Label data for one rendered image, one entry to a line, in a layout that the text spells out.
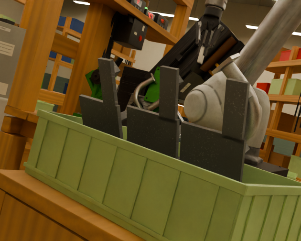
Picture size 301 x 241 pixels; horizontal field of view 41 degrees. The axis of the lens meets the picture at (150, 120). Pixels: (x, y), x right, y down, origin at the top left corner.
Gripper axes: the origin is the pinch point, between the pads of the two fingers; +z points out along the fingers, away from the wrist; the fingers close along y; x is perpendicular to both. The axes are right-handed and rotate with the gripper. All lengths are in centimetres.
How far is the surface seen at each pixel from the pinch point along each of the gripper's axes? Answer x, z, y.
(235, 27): 949, -258, -286
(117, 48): 569, -78, -409
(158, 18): 59, -27, -56
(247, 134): -76, 27, 44
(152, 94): 36, 20, -35
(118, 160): -85, 40, 21
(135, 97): 32, 24, -43
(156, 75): 39, 9, -37
